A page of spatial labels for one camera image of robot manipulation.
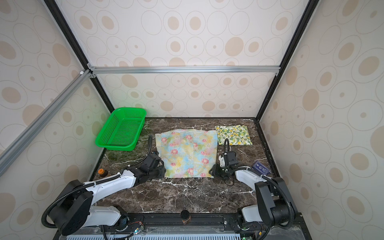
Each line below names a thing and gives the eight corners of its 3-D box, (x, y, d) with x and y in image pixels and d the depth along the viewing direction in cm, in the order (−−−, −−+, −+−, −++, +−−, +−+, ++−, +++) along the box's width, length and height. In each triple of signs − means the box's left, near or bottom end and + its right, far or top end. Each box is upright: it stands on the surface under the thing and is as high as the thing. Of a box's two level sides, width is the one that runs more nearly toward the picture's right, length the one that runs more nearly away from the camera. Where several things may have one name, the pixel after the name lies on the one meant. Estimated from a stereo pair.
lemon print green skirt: (216, 145, 106) (217, 143, 104) (215, 127, 116) (215, 125, 114) (251, 145, 106) (252, 143, 104) (246, 127, 116) (247, 125, 114)
